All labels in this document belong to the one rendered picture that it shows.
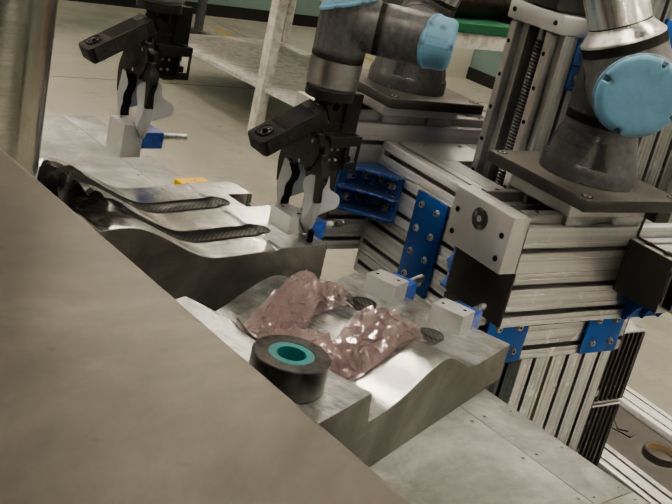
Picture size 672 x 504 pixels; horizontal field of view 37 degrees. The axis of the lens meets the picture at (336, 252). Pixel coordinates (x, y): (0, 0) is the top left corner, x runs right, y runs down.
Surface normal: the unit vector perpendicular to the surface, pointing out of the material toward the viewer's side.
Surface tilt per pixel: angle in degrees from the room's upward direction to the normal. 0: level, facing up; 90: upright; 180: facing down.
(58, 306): 0
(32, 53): 90
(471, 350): 0
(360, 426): 90
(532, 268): 90
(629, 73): 97
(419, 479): 0
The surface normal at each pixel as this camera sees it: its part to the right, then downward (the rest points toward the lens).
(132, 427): 0.22, -0.91
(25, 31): 0.77, 0.37
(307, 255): 0.61, 0.40
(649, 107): -0.08, 0.45
